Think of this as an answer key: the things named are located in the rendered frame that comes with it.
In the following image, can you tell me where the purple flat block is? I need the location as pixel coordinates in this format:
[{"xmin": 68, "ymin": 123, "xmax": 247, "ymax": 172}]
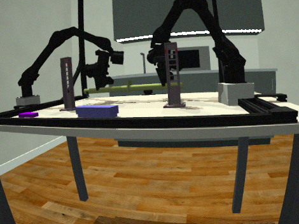
[{"xmin": 18, "ymin": 112, "xmax": 39, "ymax": 118}]

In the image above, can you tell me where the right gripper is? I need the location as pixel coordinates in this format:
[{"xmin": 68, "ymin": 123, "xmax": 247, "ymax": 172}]
[{"xmin": 87, "ymin": 59, "xmax": 114, "ymax": 90}]

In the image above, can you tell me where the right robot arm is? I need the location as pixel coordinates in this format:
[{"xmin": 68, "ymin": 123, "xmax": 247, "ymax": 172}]
[{"xmin": 18, "ymin": 27, "xmax": 124, "ymax": 97}]

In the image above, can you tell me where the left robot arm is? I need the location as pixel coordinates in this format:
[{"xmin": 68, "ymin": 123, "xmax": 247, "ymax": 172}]
[{"xmin": 147, "ymin": 0, "xmax": 247, "ymax": 83}]

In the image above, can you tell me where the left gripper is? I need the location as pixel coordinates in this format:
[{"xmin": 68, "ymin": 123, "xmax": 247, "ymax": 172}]
[{"xmin": 153, "ymin": 52, "xmax": 167, "ymax": 87}]

